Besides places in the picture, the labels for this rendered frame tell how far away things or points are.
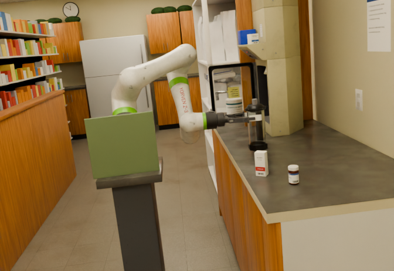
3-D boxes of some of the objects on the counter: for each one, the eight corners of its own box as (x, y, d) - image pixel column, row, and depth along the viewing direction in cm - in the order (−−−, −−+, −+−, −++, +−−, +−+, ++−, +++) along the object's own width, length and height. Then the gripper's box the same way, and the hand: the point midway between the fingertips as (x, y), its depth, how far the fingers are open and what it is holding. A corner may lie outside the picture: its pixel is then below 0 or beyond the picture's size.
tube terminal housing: (294, 122, 273) (289, 9, 258) (311, 132, 242) (306, 3, 226) (259, 126, 272) (251, 12, 257) (271, 136, 240) (264, 7, 225)
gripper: (218, 116, 193) (264, 112, 195) (213, 109, 215) (254, 105, 216) (220, 131, 195) (264, 126, 196) (214, 122, 216) (255, 118, 217)
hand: (254, 116), depth 206 cm, fingers closed on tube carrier, 9 cm apart
